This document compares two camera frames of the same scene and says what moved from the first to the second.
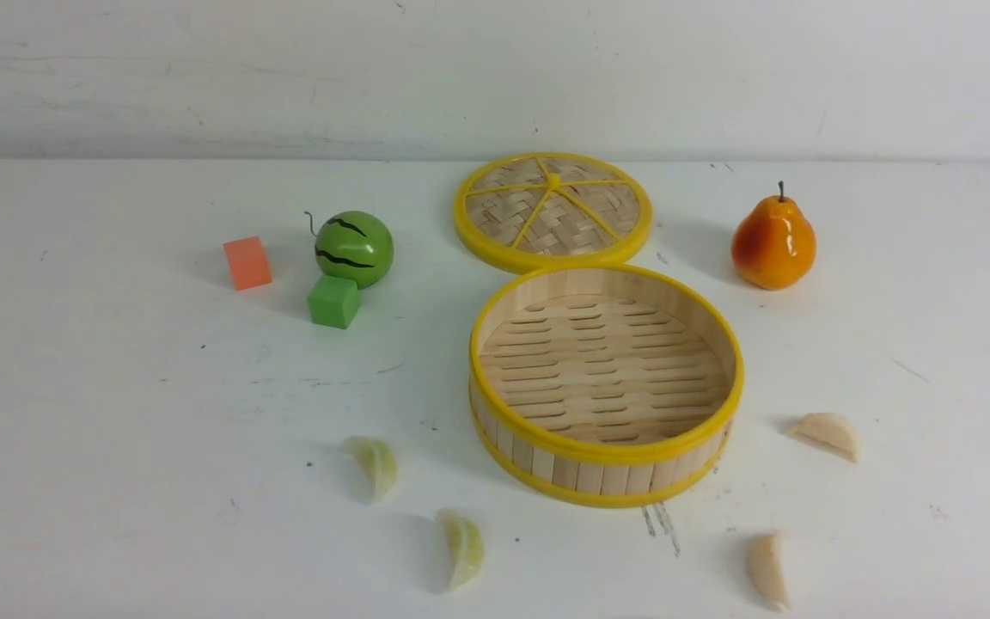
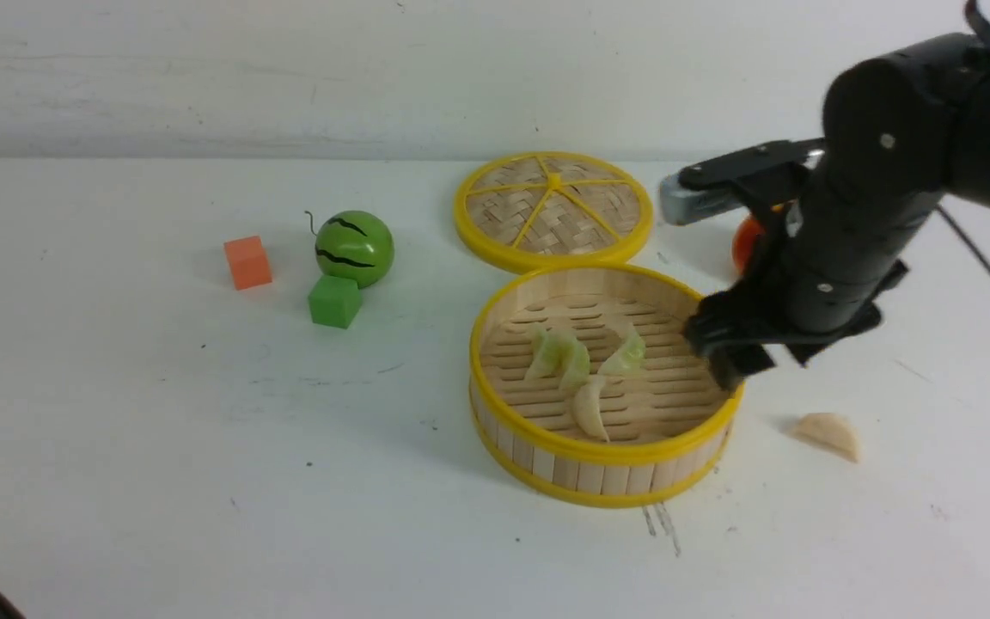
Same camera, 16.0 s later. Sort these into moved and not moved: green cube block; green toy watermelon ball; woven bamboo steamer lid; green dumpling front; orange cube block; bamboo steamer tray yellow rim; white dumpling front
Moved: green dumpling front; white dumpling front
Not moved: woven bamboo steamer lid; green toy watermelon ball; green cube block; orange cube block; bamboo steamer tray yellow rim
